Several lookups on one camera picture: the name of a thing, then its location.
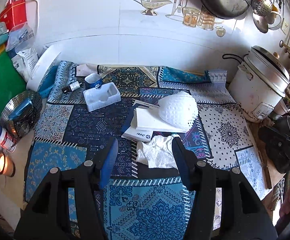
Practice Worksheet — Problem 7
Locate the red box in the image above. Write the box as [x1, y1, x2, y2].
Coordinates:
[0, 0, 26, 30]

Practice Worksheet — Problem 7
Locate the white printed paper strip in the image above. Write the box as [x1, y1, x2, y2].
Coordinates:
[131, 100, 161, 109]

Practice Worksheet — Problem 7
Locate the patterned patchwork tablecloth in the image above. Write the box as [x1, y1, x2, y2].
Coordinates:
[25, 60, 273, 240]

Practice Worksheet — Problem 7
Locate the white knitted cap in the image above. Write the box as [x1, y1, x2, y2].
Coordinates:
[158, 91, 199, 128]

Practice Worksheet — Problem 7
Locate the white red-label pill bottle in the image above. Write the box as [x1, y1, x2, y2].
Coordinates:
[0, 127, 17, 153]

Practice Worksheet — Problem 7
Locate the black cooker cable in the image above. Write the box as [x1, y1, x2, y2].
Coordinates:
[222, 53, 248, 62]

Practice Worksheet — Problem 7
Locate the green metal box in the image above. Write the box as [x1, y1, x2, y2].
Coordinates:
[0, 52, 26, 117]

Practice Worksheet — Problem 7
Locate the small dark glass bottle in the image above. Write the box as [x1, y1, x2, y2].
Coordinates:
[62, 81, 83, 93]

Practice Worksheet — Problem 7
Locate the white rice cooker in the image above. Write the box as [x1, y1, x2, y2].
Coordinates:
[229, 45, 290, 123]

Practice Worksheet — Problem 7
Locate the white plastic tray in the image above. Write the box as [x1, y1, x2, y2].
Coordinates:
[83, 82, 121, 112]

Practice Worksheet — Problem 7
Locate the white printed packet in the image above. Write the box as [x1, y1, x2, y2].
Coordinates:
[11, 48, 39, 79]

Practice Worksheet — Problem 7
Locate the white flat cardboard box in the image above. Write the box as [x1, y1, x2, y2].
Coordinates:
[134, 107, 189, 133]

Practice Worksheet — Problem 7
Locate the white tissue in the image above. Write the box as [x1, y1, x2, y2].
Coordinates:
[136, 134, 179, 169]

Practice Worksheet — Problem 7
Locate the steel slotted ladle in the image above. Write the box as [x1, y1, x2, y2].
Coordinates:
[251, 0, 273, 17]

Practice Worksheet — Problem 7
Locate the white looped cable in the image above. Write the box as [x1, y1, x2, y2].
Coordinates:
[15, 0, 39, 38]

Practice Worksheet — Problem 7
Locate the black pan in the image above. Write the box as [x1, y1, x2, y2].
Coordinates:
[270, 114, 290, 133]

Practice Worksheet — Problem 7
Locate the wooden board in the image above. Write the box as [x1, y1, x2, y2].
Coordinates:
[245, 120, 286, 190]

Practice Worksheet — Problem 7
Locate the white round lid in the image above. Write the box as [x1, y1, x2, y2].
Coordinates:
[26, 44, 61, 92]

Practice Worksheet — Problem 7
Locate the lit glass candle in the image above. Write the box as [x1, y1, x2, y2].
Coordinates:
[0, 152, 15, 177]

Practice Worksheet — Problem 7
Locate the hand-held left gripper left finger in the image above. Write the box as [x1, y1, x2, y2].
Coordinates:
[15, 137, 119, 240]

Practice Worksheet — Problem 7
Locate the small white printed box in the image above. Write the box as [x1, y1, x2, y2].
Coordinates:
[121, 126, 153, 142]

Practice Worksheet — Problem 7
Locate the steel steamer basket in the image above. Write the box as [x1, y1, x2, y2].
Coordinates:
[0, 90, 43, 138]

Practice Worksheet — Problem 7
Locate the blue paper cup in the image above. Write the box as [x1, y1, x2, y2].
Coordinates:
[85, 73, 104, 91]

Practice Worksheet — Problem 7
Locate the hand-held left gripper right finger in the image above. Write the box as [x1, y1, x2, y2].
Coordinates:
[171, 134, 278, 240]

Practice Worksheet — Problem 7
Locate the grey knit hanging cloth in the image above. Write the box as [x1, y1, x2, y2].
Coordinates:
[273, 179, 286, 210]

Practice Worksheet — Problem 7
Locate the clear printed plastic bag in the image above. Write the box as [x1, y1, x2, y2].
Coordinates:
[6, 24, 35, 52]

